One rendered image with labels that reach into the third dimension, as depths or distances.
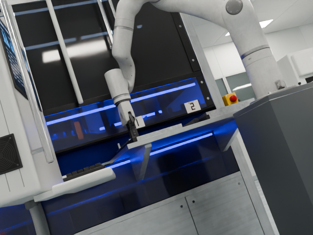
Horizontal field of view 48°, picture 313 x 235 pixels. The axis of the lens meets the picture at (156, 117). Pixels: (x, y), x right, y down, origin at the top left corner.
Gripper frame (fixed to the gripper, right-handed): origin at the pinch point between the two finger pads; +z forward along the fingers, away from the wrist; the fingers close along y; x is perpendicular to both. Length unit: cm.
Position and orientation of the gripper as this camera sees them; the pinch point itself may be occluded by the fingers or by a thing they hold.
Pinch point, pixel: (133, 134)
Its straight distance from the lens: 161.5
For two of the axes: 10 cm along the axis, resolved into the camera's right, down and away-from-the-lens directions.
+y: 2.7, -2.6, -9.3
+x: 9.0, -2.6, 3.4
